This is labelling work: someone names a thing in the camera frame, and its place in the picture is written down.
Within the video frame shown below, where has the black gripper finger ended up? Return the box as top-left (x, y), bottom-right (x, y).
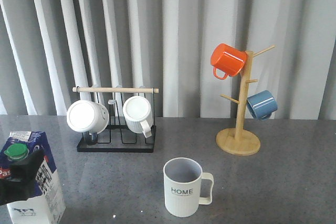
top-left (1, 150), bottom-right (44, 205)

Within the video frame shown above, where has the Pascual whole milk carton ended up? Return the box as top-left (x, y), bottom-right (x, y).
top-left (1, 131), bottom-right (66, 223)

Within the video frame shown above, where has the white HOME mug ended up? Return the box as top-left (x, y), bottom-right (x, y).
top-left (163, 157), bottom-right (214, 217)

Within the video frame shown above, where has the white smiley hanging mug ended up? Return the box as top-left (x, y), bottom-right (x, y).
top-left (66, 100), bottom-right (110, 145)

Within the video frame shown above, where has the white ribbed hanging mug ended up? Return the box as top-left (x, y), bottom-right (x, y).
top-left (123, 96), bottom-right (153, 138)

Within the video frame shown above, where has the grey white curtain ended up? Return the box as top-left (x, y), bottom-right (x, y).
top-left (1, 0), bottom-right (335, 120)

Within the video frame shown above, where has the wooden mug tree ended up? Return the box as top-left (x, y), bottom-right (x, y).
top-left (216, 45), bottom-right (275, 156)

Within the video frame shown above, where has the orange enamel mug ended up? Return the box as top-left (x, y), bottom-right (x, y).
top-left (211, 44), bottom-right (247, 80)

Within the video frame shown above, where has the blue enamel mug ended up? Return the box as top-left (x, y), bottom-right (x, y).
top-left (247, 90), bottom-right (278, 121)

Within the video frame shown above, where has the black wire mug rack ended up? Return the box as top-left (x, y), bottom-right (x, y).
top-left (72, 86), bottom-right (159, 153)

